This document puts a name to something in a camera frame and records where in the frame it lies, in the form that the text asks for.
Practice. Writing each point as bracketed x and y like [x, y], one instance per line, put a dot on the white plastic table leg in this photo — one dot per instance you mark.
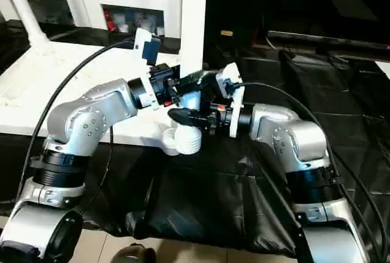
[193, 16]
[24, 10]

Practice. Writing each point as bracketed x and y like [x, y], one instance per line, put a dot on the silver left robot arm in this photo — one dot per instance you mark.
[100, 98]

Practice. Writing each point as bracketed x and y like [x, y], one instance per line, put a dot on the white jar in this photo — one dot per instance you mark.
[124, 28]
[160, 31]

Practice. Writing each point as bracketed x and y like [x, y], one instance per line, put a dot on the small tan block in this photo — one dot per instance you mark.
[227, 33]

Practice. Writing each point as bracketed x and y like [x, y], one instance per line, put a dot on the black mat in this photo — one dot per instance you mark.
[198, 190]

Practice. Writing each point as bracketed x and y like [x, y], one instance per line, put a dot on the red packet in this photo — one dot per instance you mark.
[109, 21]

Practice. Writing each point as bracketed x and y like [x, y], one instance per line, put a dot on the long black bar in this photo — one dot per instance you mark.
[329, 39]

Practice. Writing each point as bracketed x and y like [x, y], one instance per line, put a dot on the black robot foot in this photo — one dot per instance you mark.
[134, 254]

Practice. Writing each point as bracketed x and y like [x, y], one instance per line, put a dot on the white flat board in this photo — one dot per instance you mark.
[384, 69]

